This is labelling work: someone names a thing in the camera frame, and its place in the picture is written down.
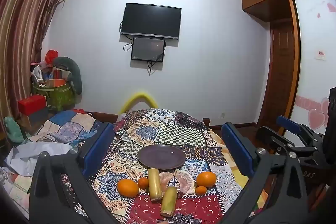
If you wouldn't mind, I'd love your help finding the wooden bed frame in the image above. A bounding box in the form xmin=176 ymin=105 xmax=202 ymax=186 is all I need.
xmin=88 ymin=111 xmax=212 ymax=131

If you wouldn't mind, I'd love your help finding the red box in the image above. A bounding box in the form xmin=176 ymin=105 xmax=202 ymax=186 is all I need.
xmin=18 ymin=95 xmax=48 ymax=115

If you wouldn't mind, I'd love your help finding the striped brown curtain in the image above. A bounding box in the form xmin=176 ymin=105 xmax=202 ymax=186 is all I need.
xmin=0 ymin=0 xmax=71 ymax=140

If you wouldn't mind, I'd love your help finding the red plastic bag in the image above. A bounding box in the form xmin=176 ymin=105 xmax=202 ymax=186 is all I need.
xmin=45 ymin=49 xmax=58 ymax=63

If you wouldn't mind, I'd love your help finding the patchwork bed quilt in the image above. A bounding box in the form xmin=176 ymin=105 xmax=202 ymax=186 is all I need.
xmin=0 ymin=110 xmax=118 ymax=219

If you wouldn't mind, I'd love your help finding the peeled pomelo segment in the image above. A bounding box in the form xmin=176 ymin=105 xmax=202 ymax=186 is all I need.
xmin=174 ymin=170 xmax=196 ymax=194
xmin=159 ymin=172 xmax=175 ymax=193

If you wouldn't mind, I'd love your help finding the white heart-print wardrobe door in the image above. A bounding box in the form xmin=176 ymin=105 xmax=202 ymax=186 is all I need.
xmin=286 ymin=0 xmax=336 ymax=146

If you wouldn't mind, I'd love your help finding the patterned patchwork tablecloth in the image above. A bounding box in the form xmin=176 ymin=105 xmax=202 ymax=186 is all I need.
xmin=60 ymin=108 xmax=265 ymax=224

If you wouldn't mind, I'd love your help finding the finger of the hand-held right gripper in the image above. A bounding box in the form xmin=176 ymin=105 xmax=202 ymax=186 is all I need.
xmin=276 ymin=115 xmax=324 ymax=147
xmin=256 ymin=126 xmax=307 ymax=159

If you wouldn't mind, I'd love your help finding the dark purple plate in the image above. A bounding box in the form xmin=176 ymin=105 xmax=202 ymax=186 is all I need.
xmin=137 ymin=145 xmax=186 ymax=170

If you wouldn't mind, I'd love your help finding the black wall television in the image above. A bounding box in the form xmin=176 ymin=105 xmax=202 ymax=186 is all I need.
xmin=120 ymin=3 xmax=182 ymax=39

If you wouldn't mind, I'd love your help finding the brown wooden door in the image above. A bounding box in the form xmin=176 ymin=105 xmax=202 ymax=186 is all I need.
xmin=259 ymin=22 xmax=294 ymax=130

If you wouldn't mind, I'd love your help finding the small black wall monitor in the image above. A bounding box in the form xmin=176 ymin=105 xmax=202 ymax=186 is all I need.
xmin=131 ymin=36 xmax=166 ymax=63

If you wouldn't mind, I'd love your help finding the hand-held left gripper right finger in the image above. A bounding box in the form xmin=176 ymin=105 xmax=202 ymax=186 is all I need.
xmin=220 ymin=122 xmax=311 ymax=224

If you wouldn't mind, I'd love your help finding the green cardboard box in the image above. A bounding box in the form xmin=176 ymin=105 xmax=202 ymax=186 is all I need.
xmin=32 ymin=80 xmax=76 ymax=111

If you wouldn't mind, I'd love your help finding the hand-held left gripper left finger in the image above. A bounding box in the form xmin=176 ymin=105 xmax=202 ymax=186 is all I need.
xmin=28 ymin=122 xmax=117 ymax=224

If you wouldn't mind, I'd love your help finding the peeled sugarcane piece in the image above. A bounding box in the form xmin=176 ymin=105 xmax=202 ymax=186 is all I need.
xmin=147 ymin=168 xmax=161 ymax=201
xmin=160 ymin=186 xmax=177 ymax=217

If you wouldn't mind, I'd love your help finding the large orange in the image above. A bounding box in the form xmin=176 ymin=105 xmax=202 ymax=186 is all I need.
xmin=117 ymin=179 xmax=139 ymax=198
xmin=196 ymin=172 xmax=217 ymax=188

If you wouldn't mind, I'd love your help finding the white crumpled cloth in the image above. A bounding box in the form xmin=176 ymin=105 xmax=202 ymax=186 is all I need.
xmin=5 ymin=141 xmax=79 ymax=177

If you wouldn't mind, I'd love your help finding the grey long pillow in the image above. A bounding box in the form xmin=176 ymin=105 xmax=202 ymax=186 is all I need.
xmin=52 ymin=56 xmax=83 ymax=94

